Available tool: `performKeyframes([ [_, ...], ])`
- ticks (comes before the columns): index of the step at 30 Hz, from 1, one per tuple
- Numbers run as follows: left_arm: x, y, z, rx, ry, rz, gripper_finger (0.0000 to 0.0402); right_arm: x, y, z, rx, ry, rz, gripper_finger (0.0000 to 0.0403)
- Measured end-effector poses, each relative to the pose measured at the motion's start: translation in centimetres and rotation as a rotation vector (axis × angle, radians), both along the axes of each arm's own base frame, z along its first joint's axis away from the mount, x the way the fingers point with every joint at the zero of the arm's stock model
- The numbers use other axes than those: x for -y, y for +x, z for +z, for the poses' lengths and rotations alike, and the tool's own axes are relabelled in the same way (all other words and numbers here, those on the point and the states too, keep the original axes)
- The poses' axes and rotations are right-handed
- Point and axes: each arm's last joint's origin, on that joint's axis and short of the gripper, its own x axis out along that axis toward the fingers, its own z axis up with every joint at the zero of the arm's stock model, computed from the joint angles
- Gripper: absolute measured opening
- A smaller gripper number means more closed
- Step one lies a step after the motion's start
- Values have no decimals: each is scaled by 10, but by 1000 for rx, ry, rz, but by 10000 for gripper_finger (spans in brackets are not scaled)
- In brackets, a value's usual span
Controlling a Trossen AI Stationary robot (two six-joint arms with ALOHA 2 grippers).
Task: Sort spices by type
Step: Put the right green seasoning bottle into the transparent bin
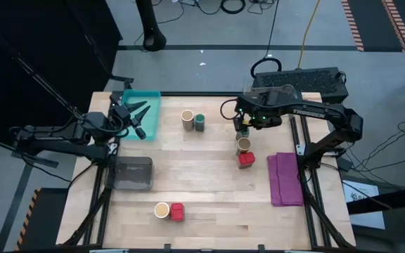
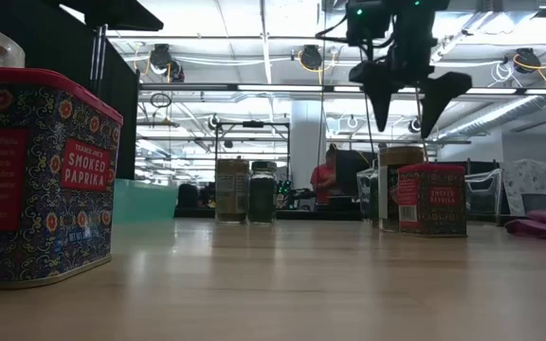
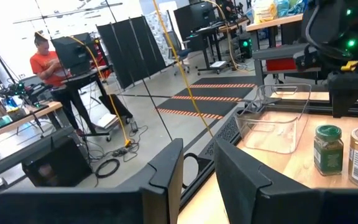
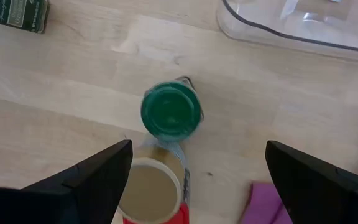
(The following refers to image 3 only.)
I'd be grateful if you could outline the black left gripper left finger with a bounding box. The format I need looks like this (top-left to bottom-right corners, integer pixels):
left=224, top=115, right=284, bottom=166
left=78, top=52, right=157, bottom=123
left=0, top=138, right=185, bottom=224

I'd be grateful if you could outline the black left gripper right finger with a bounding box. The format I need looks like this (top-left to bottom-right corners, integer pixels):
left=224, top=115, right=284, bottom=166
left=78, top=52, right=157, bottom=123
left=213, top=138, right=358, bottom=224

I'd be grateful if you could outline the green-lid spice jar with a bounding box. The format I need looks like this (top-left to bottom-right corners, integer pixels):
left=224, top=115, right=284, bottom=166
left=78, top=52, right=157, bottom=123
left=313, top=124, right=344, bottom=177

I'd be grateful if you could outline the black equipment case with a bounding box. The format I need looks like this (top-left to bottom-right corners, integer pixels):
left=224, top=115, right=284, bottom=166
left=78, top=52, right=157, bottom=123
left=21, top=136, right=93, bottom=188

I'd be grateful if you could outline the clear plastic bin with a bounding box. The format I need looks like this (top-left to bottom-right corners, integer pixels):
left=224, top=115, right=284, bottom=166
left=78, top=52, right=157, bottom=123
left=235, top=83, right=313, bottom=155

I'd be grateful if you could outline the wooden workbench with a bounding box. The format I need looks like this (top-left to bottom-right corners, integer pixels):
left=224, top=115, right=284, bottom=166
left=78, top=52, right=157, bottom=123
left=0, top=101, right=63, bottom=144

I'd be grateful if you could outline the black orange-striped floor mat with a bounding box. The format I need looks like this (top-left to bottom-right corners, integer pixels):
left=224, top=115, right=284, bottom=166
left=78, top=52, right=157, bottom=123
left=155, top=76, right=258, bottom=121

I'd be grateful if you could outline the red storage box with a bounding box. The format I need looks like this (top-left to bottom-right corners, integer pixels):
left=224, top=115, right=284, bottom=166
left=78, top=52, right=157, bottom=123
left=265, top=58, right=296, bottom=72

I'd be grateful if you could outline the person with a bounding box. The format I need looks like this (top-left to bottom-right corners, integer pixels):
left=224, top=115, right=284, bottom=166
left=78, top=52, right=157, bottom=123
left=29, top=30, right=98, bottom=138

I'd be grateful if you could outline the grey metal desk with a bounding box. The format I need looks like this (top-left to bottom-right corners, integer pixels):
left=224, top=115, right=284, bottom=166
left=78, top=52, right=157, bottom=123
left=252, top=43, right=323, bottom=85

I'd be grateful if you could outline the black computer monitor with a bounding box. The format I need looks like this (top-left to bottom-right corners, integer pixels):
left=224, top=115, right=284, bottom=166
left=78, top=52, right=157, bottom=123
left=50, top=32, right=99, bottom=76

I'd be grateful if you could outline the black computer green light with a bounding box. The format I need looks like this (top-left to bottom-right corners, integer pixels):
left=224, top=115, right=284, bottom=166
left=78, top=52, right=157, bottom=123
left=238, top=32, right=254, bottom=60

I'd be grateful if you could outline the black folding room divider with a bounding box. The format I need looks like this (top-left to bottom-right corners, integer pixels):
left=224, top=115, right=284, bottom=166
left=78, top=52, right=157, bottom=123
left=96, top=15, right=167, bottom=90

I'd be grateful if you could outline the wooden-top desk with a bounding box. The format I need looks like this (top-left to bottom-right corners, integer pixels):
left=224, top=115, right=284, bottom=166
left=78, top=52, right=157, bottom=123
left=246, top=13, right=305, bottom=32

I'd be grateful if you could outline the white patterned room divider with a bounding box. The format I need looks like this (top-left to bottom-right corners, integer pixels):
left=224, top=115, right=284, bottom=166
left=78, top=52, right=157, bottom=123
left=144, top=11, right=176, bottom=67

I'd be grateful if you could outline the large black monitor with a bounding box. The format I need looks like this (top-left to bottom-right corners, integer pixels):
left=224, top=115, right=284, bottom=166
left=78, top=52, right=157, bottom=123
left=173, top=1, right=218, bottom=42

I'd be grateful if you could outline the black cable coil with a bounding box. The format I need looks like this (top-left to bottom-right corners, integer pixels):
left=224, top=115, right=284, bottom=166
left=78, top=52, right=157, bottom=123
left=94, top=157, right=121, bottom=179

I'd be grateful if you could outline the yellow cable with plug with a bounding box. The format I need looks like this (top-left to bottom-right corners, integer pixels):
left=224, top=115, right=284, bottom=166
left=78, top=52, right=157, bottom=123
left=68, top=35, right=132, bottom=147

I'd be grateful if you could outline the thin black hanging cable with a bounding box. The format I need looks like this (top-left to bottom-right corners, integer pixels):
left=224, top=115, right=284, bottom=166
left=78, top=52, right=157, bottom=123
left=104, top=0, right=173, bottom=141

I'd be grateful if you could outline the yellow hanging cable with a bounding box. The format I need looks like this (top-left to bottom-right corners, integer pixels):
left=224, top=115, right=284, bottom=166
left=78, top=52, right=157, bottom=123
left=152, top=0, right=214, bottom=138

